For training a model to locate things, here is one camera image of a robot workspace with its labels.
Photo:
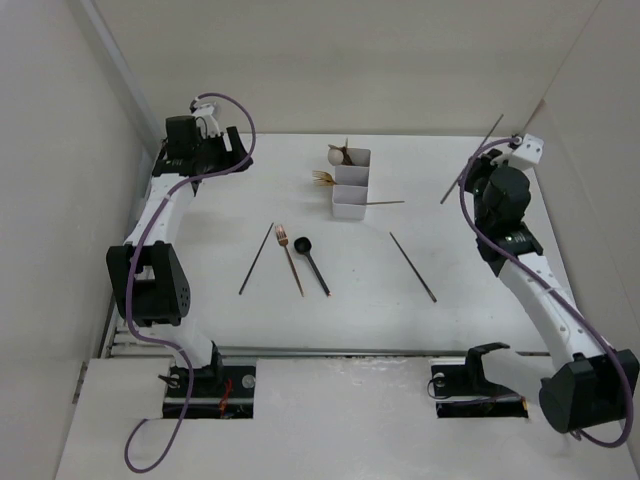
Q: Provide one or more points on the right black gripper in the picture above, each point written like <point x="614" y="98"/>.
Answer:
<point x="480" y="165"/>

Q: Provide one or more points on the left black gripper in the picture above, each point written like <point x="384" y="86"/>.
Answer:
<point x="228" y="159"/>

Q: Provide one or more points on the silver chopstick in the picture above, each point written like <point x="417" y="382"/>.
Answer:
<point x="392" y="202"/>
<point x="482" y="144"/>

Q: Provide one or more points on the gold green-handled fork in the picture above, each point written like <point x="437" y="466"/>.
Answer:
<point x="318" y="173"/>
<point x="322" y="183"/>

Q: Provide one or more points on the white ceramic spoon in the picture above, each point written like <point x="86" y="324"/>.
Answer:
<point x="335" y="157"/>

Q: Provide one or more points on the brown wooden spoon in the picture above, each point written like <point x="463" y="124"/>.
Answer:
<point x="347" y="160"/>

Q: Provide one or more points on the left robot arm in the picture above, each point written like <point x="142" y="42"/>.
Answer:
<point x="198" y="352"/>

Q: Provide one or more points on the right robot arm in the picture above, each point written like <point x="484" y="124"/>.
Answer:
<point x="591" y="383"/>

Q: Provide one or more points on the right black chopstick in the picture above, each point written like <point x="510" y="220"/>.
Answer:
<point x="414" y="269"/>

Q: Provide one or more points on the black chopstick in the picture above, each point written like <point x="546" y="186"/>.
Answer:
<point x="414" y="269"/>
<point x="255" y="259"/>

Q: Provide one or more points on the left black chopstick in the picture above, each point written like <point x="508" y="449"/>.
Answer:
<point x="255" y="259"/>

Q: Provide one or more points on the white three-compartment container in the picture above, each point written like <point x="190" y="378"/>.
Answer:
<point x="350" y="193"/>

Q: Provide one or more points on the black spoon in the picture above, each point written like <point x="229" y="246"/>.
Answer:
<point x="303" y="246"/>

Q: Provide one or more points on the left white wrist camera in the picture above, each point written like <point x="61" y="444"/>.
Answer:
<point x="207" y="112"/>

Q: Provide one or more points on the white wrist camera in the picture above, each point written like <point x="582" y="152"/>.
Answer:
<point x="207" y="112"/>
<point x="526" y="150"/>

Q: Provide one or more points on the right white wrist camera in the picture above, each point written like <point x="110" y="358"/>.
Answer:
<point x="526" y="150"/>

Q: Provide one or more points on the aluminium rail front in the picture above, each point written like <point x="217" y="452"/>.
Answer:
<point x="259" y="352"/>

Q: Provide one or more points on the aluminium rail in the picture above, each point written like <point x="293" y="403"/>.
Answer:
<point x="259" y="352"/>
<point x="150" y="288"/>

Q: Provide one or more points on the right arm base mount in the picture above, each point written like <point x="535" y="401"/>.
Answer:
<point x="460" y="389"/>

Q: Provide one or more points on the aluminium rail left side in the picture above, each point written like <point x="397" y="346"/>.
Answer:
<point x="150" y="288"/>

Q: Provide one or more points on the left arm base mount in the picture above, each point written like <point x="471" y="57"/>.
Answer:
<point x="226" y="395"/>

